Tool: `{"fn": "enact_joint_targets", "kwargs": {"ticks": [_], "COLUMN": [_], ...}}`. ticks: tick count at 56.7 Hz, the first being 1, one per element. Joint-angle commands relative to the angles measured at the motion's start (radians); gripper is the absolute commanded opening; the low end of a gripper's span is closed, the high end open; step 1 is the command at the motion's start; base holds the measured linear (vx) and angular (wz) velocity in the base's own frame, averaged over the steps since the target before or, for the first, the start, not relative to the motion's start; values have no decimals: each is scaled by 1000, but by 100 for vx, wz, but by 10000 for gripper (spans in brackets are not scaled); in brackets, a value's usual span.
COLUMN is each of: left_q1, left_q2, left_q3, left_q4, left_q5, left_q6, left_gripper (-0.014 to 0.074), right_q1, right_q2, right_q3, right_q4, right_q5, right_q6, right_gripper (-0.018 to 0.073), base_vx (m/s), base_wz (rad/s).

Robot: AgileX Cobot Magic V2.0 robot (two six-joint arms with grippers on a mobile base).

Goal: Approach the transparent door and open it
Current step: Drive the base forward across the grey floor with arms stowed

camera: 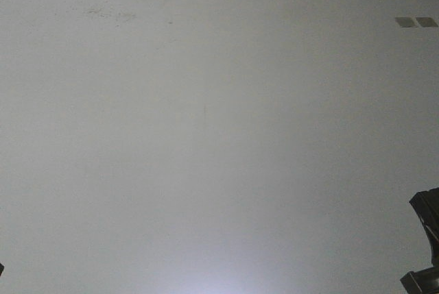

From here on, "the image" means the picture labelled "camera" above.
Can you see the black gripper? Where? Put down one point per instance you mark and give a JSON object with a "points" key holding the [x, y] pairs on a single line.
{"points": [[425, 204]]}

